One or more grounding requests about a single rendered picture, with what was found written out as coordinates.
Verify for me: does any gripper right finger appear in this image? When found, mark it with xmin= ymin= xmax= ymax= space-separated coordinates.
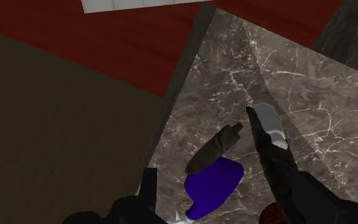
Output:
xmin=296 ymin=171 xmax=358 ymax=224

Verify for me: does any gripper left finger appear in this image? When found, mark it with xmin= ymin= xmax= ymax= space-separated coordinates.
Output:
xmin=62 ymin=167 xmax=168 ymax=224

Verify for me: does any small white object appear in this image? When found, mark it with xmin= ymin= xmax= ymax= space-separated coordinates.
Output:
xmin=172 ymin=211 xmax=196 ymax=224

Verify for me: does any reddish brown round object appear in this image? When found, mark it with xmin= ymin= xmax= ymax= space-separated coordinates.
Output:
xmin=258 ymin=202 xmax=289 ymax=224

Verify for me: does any black and grey knife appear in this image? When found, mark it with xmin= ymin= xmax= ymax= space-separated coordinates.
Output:
xmin=245 ymin=102 xmax=306 ymax=224

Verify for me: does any blue curved plastic object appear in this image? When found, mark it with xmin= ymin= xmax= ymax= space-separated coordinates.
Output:
xmin=184 ymin=156 xmax=245 ymax=220

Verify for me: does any dark brown oblong object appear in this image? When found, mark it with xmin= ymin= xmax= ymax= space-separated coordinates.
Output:
xmin=184 ymin=122 xmax=244 ymax=175

